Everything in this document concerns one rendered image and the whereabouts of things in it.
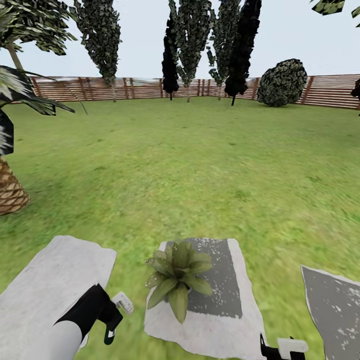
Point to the insectifuge atomizer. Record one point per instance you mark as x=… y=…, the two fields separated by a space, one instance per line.
x=109 y=336

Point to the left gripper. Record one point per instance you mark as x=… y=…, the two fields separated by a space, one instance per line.
x=112 y=318

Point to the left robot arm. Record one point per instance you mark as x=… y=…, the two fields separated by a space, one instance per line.
x=64 y=338

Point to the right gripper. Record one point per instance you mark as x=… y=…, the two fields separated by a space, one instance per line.
x=272 y=353

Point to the pot plant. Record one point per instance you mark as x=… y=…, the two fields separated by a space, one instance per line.
x=175 y=275

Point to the bush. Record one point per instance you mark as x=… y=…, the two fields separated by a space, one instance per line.
x=283 y=84
x=16 y=86

